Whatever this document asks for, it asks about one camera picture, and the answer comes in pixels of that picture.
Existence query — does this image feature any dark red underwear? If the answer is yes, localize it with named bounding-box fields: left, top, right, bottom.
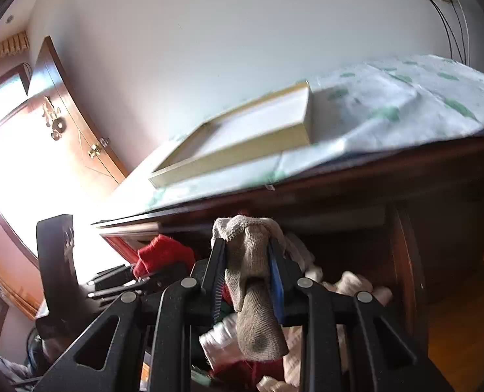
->
left=133, top=235, right=197, bottom=279

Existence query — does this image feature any pile of mixed underwear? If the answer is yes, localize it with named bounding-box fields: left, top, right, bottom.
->
left=193, top=233, right=394, bottom=392

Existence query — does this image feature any brass ornamental door handle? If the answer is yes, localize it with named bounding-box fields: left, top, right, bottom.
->
left=41, top=96, right=68, bottom=141

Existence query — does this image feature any golden fringed curtain valance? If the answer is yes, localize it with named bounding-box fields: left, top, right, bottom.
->
left=0, top=30, right=30, bottom=71

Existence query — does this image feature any brass door latch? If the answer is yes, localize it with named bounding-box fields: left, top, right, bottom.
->
left=88, top=137, right=111, bottom=160

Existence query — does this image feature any shallow wooden-framed white tray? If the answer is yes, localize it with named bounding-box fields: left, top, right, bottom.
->
left=149, top=81, right=314, bottom=189

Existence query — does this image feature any brown wooden wardrobe door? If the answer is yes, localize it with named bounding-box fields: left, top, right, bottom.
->
left=27, top=36, right=129, bottom=185

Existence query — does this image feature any black wall cable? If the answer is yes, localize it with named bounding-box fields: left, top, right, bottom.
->
left=426, top=0, right=467, bottom=64

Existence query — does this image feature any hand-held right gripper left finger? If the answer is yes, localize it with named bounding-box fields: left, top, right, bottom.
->
left=34, top=239, right=226, bottom=392

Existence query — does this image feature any cloud-print white cloth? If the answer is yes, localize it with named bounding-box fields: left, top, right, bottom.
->
left=95, top=54, right=484, bottom=225

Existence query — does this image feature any dark wooden drawer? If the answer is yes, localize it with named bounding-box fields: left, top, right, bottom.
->
left=99, top=204, right=428, bottom=392

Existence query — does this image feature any golden curtain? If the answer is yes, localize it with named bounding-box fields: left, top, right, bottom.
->
left=0, top=243, right=42, bottom=321

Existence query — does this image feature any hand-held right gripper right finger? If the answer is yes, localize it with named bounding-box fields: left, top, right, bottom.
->
left=266, top=237, right=455, bottom=392

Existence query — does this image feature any beige knit underwear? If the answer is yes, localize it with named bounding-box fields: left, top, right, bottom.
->
left=211, top=214, right=289, bottom=362

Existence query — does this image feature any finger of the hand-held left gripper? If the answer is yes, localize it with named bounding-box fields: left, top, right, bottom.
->
left=96, top=265, right=135, bottom=285
left=87, top=278, right=164, bottom=300

